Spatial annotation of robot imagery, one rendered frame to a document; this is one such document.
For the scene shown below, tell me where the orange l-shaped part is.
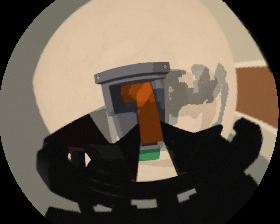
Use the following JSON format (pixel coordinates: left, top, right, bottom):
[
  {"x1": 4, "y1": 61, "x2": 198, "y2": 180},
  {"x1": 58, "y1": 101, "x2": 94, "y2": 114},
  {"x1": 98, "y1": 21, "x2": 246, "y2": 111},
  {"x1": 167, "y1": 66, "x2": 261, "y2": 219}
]
[{"x1": 121, "y1": 82, "x2": 164, "y2": 143}]

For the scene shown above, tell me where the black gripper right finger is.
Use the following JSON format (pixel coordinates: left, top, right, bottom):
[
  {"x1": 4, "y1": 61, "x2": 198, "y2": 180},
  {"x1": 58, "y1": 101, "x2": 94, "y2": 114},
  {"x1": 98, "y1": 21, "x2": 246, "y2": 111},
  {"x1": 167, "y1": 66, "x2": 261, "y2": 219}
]
[{"x1": 160, "y1": 122, "x2": 224, "y2": 174}]

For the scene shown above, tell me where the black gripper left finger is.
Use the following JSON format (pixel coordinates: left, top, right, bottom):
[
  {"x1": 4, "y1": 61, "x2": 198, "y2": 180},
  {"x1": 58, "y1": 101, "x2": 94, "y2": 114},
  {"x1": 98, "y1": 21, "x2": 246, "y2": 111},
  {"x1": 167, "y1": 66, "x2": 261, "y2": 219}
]
[{"x1": 81, "y1": 123, "x2": 141, "y2": 182}]

